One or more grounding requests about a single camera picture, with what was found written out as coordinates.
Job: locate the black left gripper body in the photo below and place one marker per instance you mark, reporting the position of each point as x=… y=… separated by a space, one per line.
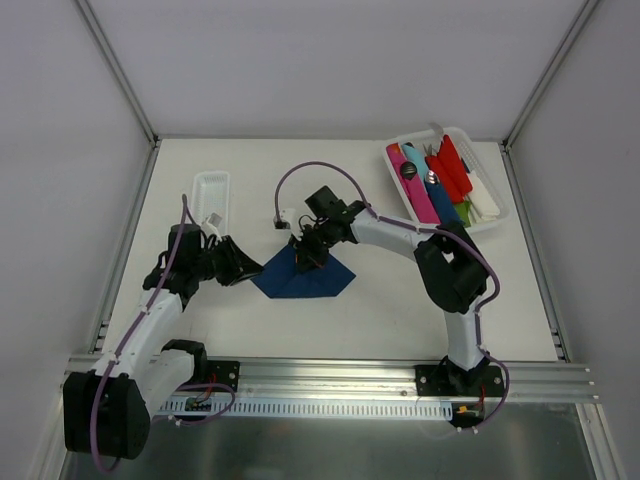
x=228 y=261

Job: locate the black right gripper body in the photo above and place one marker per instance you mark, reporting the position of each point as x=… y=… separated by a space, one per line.
x=308 y=245

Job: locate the blue paper napkin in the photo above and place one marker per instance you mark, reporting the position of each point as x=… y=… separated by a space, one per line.
x=281 y=280

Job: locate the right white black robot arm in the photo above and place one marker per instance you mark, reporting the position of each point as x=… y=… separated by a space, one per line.
x=453 y=273

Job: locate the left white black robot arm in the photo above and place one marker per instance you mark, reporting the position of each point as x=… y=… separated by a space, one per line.
x=107 y=410

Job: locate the pink napkin roll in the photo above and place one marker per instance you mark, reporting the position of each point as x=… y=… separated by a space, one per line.
x=414 y=190

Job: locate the blue napkin roll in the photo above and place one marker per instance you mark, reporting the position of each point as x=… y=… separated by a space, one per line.
x=440 y=199

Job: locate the teal napkin roll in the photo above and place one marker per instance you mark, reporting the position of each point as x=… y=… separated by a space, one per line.
x=413 y=155

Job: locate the green napkin roll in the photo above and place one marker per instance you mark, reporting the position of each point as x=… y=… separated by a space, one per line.
x=463 y=210

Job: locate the red napkin roll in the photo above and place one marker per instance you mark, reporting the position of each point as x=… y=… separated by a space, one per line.
x=448 y=166

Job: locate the white napkin roll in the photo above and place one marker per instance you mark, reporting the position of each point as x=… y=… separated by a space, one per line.
x=482 y=203

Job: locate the white perforated plastic tray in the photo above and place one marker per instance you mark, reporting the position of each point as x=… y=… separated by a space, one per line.
x=211 y=193

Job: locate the black round spoon head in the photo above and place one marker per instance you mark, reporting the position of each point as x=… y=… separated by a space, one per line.
x=408 y=170

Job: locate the white basket of rolls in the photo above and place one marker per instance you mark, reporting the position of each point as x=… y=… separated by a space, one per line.
x=429 y=141

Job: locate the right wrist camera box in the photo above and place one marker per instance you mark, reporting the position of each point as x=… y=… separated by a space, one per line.
x=285 y=219

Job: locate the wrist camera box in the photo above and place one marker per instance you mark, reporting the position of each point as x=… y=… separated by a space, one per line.
x=214 y=220
x=285 y=219

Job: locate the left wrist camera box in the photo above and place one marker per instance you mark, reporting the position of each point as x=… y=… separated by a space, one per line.
x=214 y=220

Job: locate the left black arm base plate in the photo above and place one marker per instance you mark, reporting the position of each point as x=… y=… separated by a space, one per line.
x=221 y=372

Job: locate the aluminium mounting rail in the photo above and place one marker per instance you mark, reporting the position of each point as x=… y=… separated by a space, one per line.
x=530 y=382

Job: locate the white slotted cable duct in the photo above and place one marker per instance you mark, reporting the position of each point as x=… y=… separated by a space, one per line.
x=403 y=409

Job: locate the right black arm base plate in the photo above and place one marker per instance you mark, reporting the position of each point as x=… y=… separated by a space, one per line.
x=449 y=380

